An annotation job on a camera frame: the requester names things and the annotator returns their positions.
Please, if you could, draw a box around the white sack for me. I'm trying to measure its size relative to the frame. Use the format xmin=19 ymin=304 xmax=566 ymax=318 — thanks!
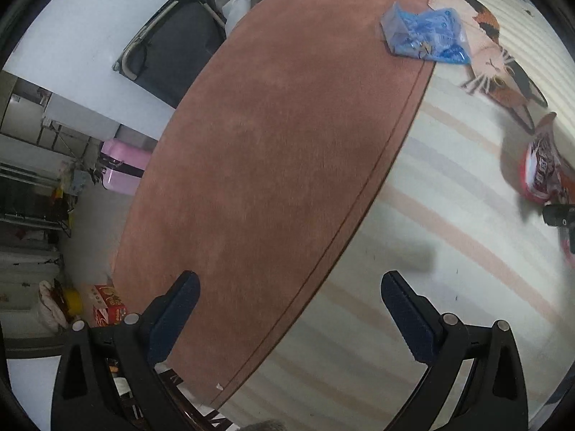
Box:
xmin=38 ymin=281 xmax=69 ymax=334

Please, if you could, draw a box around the pink suitcase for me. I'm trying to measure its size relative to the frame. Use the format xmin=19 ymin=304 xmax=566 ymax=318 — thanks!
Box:
xmin=96 ymin=139 xmax=154 ymax=196

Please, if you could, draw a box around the metal rack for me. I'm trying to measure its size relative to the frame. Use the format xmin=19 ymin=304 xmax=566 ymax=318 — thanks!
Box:
xmin=0 ymin=162 xmax=73 ymax=240

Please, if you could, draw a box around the brown tablecloth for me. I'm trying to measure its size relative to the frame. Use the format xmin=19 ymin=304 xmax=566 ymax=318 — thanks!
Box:
xmin=110 ymin=0 xmax=459 ymax=409

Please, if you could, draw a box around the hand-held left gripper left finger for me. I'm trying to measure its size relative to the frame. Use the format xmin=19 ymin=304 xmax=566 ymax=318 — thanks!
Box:
xmin=51 ymin=270 xmax=201 ymax=431

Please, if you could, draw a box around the striped cream tablecloth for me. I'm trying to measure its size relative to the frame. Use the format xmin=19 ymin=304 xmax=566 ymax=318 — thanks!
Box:
xmin=211 ymin=0 xmax=575 ymax=431

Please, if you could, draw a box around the red gift box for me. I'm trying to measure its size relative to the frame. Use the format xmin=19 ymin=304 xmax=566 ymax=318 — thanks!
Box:
xmin=92 ymin=284 xmax=129 ymax=328

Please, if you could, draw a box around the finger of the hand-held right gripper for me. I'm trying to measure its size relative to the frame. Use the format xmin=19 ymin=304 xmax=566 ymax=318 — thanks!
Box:
xmin=542 ymin=203 xmax=575 ymax=254

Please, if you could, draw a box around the red snack packet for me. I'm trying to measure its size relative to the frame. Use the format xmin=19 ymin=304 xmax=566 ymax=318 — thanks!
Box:
xmin=516 ymin=112 xmax=567 ymax=204

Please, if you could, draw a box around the cat-shaped mat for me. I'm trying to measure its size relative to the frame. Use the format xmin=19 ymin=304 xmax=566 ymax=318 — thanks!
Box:
xmin=395 ymin=0 xmax=549 ymax=134

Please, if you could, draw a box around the blue plastic packet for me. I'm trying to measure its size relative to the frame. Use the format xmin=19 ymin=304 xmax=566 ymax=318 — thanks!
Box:
xmin=379 ymin=2 xmax=472 ymax=66

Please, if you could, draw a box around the yellow plastic container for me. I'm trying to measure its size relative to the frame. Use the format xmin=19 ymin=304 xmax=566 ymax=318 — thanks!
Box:
xmin=63 ymin=289 xmax=84 ymax=315

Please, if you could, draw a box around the white cloth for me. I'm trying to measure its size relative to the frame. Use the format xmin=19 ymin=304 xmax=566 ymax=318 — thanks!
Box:
xmin=215 ymin=0 xmax=298 ymax=37

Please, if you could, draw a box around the black folding chair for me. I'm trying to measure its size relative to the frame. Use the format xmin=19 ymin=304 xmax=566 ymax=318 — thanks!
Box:
xmin=111 ymin=0 xmax=279 ymax=109

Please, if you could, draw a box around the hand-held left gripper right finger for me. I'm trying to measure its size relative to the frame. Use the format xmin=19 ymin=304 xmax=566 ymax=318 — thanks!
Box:
xmin=380 ymin=270 xmax=530 ymax=431

